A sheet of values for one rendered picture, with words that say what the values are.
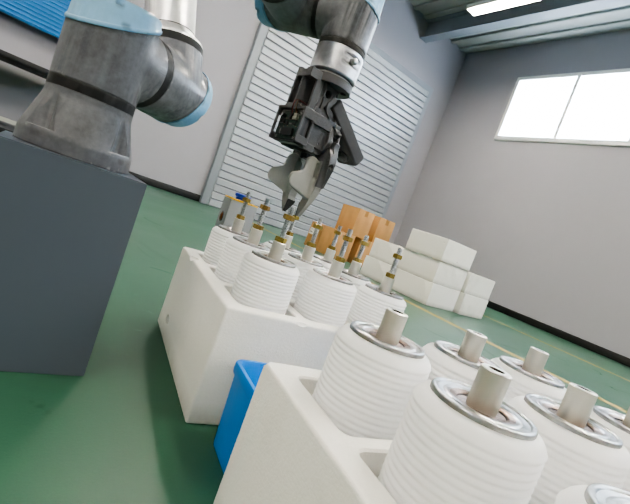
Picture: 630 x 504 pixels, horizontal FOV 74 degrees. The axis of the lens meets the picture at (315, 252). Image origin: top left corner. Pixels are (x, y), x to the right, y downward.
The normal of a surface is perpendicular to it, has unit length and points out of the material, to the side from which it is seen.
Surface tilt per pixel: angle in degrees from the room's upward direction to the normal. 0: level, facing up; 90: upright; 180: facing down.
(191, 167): 90
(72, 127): 72
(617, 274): 90
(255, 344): 90
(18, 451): 0
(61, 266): 90
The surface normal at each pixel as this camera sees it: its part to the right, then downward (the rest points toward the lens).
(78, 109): 0.43, -0.09
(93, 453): 0.35, -0.93
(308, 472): -0.83, -0.27
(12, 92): 0.52, 0.26
